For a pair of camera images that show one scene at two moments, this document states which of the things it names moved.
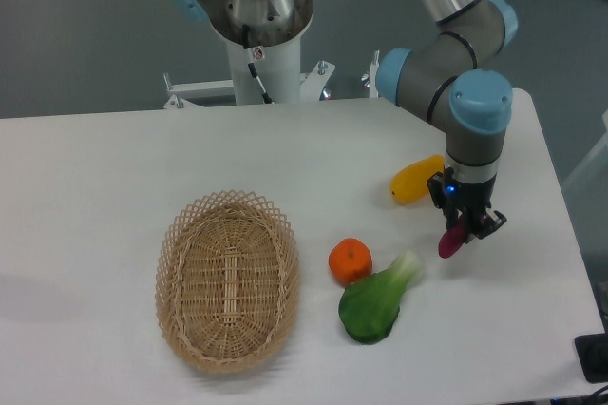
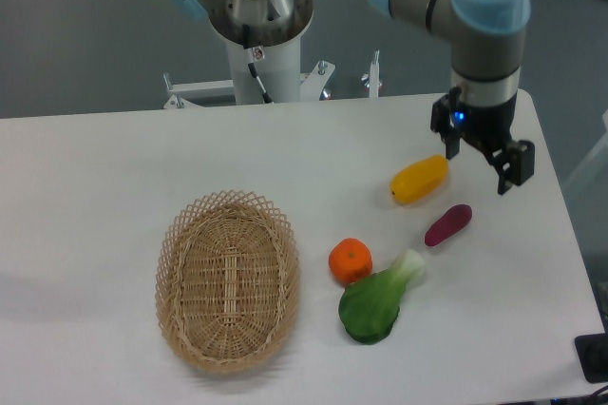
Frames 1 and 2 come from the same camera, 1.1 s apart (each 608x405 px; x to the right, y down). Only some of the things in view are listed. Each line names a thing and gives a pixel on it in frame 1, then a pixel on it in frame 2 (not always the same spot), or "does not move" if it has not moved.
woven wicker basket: [228, 279] does not move
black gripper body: [447, 192] -> [488, 127]
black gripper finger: [452, 216] -> [452, 146]
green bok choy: [370, 306] does not move
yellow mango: [409, 182] does not move
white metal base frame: [313, 82] does not move
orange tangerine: [350, 260] does not move
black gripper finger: [490, 220] -> [514, 162]
